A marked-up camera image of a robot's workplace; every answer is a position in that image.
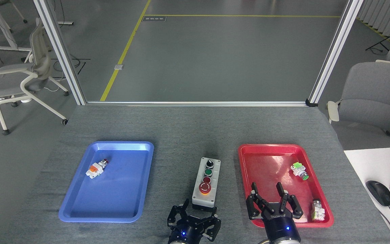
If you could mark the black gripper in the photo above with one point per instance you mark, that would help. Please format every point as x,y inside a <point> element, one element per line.
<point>188,232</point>
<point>281,227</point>

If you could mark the grey control box with buttons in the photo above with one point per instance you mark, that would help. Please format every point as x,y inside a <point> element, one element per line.
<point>206,186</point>

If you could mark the red plastic tray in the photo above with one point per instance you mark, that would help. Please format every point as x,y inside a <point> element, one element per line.
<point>259,166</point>

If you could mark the grey felt table cover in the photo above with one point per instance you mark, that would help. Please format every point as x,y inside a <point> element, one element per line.
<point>195,135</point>

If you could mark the blue plastic tray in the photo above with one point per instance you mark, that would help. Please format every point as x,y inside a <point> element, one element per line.
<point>113,189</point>

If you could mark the white desk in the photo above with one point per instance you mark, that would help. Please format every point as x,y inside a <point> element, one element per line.
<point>371,166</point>

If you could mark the black computer mouse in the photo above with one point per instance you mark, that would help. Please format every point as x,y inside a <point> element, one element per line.
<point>379,193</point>

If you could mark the silver floor socket plate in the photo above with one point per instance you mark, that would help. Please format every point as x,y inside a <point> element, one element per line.
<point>118,66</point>

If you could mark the black tripod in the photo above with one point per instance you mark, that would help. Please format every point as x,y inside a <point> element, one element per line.
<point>389,38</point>

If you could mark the grey floor label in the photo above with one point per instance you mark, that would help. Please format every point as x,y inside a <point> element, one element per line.
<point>154,18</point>

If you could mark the grey pleated curtain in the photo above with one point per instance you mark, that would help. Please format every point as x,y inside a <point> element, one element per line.
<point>384,17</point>

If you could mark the white grey office chair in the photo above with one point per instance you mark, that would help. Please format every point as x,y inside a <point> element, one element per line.
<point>8,81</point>

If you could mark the green push button switch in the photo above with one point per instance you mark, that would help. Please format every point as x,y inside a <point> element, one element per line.
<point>298,170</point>

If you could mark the white silver push button switch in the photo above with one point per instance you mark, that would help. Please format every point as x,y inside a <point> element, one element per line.
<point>318,211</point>

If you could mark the red push button switch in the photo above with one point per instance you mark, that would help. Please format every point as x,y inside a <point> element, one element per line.
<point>95,168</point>

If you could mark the silver aluminium rail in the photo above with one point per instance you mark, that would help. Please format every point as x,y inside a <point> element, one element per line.
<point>198,103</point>

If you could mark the silver aluminium post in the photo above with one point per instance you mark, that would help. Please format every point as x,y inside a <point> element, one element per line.
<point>59,51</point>
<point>333,54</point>

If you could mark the white desk frame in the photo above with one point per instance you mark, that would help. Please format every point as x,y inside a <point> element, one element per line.
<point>5,32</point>

